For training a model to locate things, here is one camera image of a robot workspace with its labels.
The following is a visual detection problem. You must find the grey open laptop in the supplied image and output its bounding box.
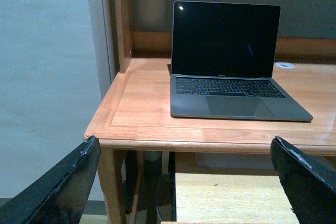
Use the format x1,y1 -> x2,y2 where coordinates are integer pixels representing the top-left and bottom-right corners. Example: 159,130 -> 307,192
170,1 -> 313,122

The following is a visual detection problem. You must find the white pipe with black base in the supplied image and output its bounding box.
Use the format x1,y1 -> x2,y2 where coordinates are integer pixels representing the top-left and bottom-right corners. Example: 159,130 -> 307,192
145,151 -> 162,162

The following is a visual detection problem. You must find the wooden keyboard drawer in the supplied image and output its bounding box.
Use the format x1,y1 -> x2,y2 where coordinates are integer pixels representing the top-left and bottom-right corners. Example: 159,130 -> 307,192
175,173 -> 298,223

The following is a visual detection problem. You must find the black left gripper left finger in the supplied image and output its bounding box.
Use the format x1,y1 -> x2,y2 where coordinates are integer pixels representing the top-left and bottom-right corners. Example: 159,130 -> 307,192
1,136 -> 101,223

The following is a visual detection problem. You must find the wooden desk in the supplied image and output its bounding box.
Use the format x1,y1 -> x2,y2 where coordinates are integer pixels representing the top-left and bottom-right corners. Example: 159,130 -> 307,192
85,0 -> 335,223

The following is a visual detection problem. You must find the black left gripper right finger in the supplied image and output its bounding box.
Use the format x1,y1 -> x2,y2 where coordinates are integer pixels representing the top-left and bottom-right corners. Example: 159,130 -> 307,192
270,136 -> 335,223

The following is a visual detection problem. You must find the white cable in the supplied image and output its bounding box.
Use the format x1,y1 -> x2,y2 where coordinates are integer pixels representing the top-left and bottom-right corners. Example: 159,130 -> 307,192
155,176 -> 165,224

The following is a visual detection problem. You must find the white desk cable grommet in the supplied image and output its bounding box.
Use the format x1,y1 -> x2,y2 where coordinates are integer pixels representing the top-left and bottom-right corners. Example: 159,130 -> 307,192
275,62 -> 295,69

